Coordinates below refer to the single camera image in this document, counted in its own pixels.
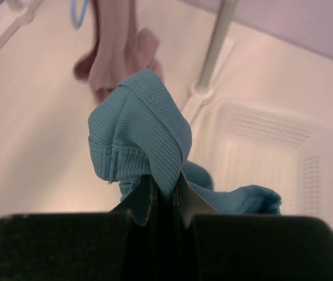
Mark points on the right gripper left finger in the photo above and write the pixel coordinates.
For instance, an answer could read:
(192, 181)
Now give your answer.
(117, 245)

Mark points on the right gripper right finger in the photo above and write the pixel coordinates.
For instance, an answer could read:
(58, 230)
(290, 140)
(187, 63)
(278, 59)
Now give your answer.
(213, 246)

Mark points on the teal tank top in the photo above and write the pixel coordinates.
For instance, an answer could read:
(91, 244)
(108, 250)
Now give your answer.
(138, 131)

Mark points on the mauve tank top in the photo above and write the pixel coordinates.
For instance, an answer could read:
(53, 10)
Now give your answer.
(120, 49)

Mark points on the white plastic basket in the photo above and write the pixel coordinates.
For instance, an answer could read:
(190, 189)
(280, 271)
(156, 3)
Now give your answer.
(242, 144)

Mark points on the metal clothes rack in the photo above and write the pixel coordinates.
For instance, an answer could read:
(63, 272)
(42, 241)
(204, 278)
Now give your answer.
(14, 14)

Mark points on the blue wire hanger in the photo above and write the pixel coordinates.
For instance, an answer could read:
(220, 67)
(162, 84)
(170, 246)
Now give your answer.
(77, 15)

